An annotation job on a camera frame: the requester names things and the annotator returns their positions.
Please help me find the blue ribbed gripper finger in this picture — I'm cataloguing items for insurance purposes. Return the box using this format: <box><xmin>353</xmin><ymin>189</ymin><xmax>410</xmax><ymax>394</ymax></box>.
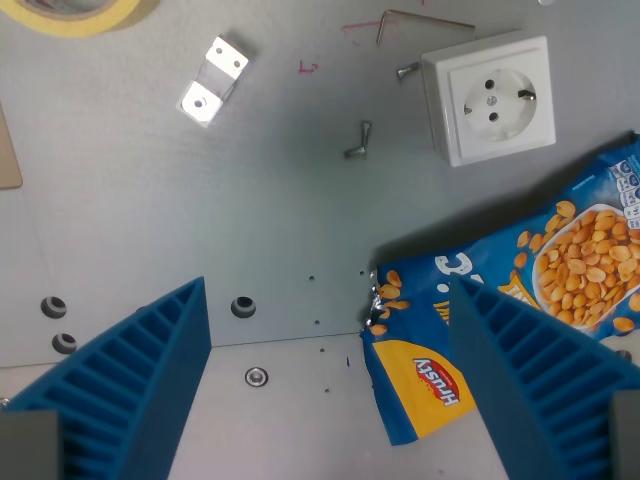
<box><xmin>0</xmin><ymin>276</ymin><xmax>213</xmax><ymax>480</ymax></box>
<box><xmin>448</xmin><ymin>276</ymin><xmax>640</xmax><ymax>480</ymax></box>

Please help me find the blue peanut snack bag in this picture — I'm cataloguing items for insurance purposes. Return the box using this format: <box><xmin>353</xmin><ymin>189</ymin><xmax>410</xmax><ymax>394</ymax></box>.
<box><xmin>360</xmin><ymin>130</ymin><xmax>640</xmax><ymax>447</ymax></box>

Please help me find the yellow masking tape roll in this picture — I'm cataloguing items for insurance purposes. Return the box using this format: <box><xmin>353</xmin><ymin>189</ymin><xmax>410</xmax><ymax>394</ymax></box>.
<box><xmin>0</xmin><ymin>0</ymin><xmax>160</xmax><ymax>39</ymax></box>

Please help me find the metal allen key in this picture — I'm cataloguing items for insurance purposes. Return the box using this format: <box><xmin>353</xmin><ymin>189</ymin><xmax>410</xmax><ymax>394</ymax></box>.
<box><xmin>375</xmin><ymin>9</ymin><xmax>477</xmax><ymax>46</ymax></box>

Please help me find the white electrical wall socket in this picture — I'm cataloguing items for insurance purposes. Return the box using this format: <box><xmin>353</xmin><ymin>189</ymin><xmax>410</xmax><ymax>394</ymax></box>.
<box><xmin>420</xmin><ymin>35</ymin><xmax>557</xmax><ymax>168</ymax></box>

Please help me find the silver metal bracket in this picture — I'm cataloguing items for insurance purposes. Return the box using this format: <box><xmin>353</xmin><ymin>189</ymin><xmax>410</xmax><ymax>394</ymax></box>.
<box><xmin>175</xmin><ymin>33</ymin><xmax>250</xmax><ymax>130</ymax></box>

